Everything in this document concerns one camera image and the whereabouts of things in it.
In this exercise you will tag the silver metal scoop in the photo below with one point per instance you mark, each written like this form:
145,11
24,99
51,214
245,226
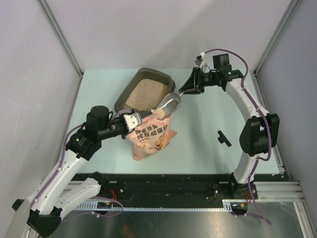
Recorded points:
169,104

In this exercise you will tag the aluminium frame post right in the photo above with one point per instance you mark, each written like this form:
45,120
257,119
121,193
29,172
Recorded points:
283,23

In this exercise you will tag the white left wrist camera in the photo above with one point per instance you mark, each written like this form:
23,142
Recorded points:
132,121

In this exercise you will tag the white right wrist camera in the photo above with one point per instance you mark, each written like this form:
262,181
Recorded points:
200,60

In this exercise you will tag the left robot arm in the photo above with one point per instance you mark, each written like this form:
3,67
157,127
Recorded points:
44,210

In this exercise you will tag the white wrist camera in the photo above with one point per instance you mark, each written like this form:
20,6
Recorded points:
200,60
132,121

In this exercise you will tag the black bag sealing clip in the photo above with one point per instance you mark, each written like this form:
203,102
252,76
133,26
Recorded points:
223,139

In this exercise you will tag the aluminium frame post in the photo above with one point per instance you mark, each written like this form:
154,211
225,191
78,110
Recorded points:
283,23
51,19

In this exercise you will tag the grey slotted cable duct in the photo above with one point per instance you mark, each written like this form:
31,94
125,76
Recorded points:
211,205

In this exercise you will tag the aluminium rail right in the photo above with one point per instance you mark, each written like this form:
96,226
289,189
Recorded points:
283,191

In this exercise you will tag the pink cat litter bag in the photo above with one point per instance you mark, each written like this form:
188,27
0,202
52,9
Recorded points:
152,136

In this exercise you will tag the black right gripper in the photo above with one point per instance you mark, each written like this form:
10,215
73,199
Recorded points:
193,86

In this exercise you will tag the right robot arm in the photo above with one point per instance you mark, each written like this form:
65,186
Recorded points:
259,134

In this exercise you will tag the aluminium frame post left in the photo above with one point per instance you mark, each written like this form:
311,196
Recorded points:
51,19

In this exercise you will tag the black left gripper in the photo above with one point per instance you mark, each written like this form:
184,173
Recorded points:
124,136

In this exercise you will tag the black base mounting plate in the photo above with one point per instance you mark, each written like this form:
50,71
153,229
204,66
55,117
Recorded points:
181,189

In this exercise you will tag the brown litter box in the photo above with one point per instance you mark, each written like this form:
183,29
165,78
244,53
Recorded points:
145,91

